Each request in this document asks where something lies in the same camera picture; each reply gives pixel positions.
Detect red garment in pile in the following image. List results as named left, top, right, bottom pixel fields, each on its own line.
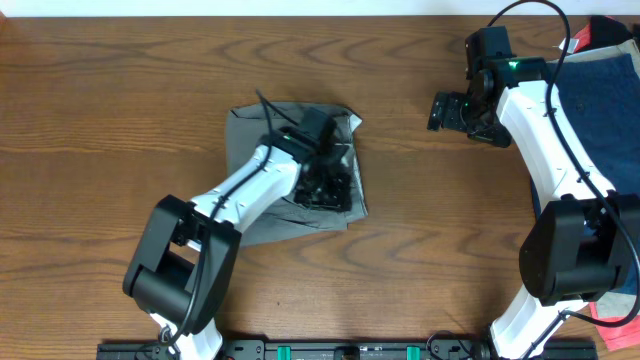
left=589, top=300, right=639, bottom=351

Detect beige garment in pile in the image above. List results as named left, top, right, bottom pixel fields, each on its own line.
left=564, top=39, right=639, bottom=70

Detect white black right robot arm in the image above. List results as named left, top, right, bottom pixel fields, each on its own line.
left=429, top=51, right=639, bottom=359

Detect black garment in pile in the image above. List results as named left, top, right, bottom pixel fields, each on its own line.
left=584, top=15, right=639, bottom=50

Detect grey shorts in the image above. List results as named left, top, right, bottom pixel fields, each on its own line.
left=225, top=102, right=368, bottom=247

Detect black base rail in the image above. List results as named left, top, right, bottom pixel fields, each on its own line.
left=96, top=337, right=599, bottom=360

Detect navy blue garment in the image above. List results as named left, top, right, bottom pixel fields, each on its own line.
left=529, top=53, right=640, bottom=296

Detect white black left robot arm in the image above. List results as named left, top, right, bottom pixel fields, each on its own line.
left=122, top=108, right=352, bottom=359

